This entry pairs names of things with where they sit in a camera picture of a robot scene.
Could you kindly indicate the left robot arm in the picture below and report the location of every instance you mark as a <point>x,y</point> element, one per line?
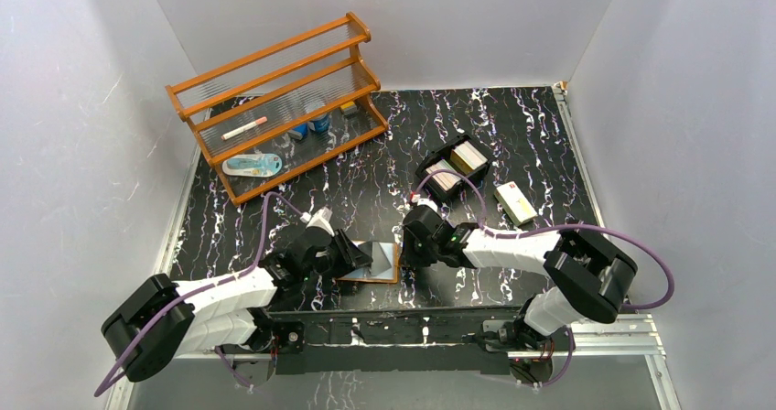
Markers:
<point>164,319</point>

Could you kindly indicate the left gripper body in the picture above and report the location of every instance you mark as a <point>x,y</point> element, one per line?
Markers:
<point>342,252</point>

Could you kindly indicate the white card stack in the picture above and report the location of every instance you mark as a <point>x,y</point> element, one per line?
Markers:
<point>466,158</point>
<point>443,174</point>

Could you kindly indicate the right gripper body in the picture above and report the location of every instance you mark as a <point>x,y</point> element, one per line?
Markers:
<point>416,253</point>

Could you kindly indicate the white box with red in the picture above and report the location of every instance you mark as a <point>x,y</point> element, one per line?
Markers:
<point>519,209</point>

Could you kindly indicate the orange wooden shelf rack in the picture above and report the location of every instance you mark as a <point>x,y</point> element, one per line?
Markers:
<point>323,65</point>

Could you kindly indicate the blue white can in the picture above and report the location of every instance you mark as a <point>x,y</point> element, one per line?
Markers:
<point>319,124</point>

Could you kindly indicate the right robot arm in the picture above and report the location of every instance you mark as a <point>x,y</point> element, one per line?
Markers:
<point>591,276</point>

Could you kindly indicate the black card tray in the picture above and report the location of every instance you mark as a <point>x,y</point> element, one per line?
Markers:
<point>476,177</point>

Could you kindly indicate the orange card holder wallet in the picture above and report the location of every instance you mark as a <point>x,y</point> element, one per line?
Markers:
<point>385,265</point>

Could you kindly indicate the small grey yellow block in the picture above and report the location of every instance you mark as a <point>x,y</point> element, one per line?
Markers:
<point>348,108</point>

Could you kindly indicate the small blue block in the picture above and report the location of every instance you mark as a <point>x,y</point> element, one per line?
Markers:
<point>298,133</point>

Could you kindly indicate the white pink pen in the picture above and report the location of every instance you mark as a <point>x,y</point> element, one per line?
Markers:
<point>244,128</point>

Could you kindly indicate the blue packaged item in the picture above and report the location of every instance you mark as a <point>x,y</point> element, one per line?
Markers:
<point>253,165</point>

